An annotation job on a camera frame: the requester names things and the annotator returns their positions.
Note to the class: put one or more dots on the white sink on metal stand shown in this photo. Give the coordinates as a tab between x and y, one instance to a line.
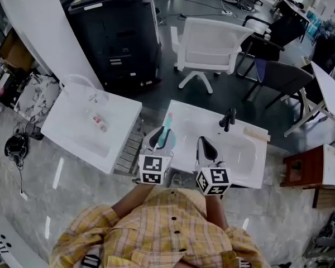
72	127

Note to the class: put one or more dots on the white folding table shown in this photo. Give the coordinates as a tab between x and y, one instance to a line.
329	88

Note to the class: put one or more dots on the dark grey chair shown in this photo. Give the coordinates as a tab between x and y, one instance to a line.
284	77

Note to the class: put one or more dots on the black machine cabinet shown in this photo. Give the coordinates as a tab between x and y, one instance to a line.
114	38

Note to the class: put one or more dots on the yellow plaid shirt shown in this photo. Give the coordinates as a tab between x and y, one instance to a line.
162	233

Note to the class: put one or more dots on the black faucet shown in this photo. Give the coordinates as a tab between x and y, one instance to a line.
227	120

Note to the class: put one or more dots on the black mesh wastebasket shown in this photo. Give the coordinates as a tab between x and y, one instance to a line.
34	131

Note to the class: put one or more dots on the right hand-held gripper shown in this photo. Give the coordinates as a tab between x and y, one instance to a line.
216	176

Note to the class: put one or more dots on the white sink on black cabinet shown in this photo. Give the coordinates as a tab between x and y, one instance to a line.
240	155

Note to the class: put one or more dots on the marble pattern board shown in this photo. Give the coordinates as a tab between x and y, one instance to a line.
36	99

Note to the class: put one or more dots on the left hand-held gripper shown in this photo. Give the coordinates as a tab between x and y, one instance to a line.
152	163

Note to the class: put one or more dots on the small white sink basin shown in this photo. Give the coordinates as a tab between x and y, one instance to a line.
333	165

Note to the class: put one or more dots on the teal spray bottle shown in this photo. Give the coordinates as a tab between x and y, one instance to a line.
164	135

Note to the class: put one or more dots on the wooden slat crate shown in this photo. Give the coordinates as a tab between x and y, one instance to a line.
329	198

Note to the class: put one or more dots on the black office chair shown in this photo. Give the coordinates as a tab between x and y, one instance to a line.
284	32

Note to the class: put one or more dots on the white appliance with black dots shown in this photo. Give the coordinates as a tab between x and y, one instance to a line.
14	244

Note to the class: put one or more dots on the cardboard box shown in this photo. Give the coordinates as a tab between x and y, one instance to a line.
15	52

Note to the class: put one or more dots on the person's left forearm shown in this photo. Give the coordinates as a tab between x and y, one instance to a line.
134	202

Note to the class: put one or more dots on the clear bottle with red label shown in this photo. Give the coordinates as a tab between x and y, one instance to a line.
99	121

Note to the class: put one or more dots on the red-brown wooden stool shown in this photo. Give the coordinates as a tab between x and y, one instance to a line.
304	166

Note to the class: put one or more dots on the white power adapter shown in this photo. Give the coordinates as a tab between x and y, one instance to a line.
23	196

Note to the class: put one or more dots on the white office chair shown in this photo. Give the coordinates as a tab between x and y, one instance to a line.
209	46

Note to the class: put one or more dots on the person's right forearm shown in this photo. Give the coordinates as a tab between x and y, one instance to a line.
216	211

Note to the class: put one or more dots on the white shoe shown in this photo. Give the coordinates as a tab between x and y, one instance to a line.
176	179

